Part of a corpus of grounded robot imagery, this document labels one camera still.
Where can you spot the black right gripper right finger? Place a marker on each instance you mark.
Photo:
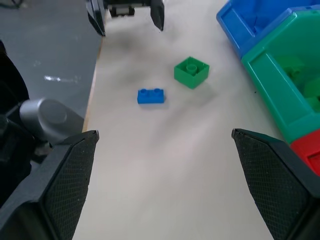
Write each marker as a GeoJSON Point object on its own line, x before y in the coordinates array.
{"type": "Point", "coordinates": [272, 182]}

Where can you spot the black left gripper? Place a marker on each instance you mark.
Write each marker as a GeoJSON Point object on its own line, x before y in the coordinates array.
{"type": "Point", "coordinates": [122, 7]}

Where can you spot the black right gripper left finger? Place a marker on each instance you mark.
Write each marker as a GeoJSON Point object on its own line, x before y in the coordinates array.
{"type": "Point", "coordinates": [60, 182]}

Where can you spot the red plastic bin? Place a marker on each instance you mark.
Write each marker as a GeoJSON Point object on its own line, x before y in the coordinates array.
{"type": "Point", "coordinates": [303, 147]}

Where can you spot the silver robot body joint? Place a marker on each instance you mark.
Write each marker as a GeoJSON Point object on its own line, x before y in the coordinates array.
{"type": "Point", "coordinates": [47, 117]}

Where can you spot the black robot body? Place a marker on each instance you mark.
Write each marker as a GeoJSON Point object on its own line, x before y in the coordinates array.
{"type": "Point", "coordinates": [12, 120]}

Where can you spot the blue toy brick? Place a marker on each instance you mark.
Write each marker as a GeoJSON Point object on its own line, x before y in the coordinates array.
{"type": "Point", "coordinates": [151, 96]}

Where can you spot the green toy brick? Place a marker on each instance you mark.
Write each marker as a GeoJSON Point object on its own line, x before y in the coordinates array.
{"type": "Point", "coordinates": [191, 73]}
{"type": "Point", "coordinates": [313, 91]}

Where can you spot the green plastic bin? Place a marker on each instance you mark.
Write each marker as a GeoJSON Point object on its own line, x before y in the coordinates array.
{"type": "Point", "coordinates": [272, 82]}

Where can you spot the blue plastic bin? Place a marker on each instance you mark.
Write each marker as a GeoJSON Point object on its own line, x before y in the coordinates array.
{"type": "Point", "coordinates": [246, 22]}

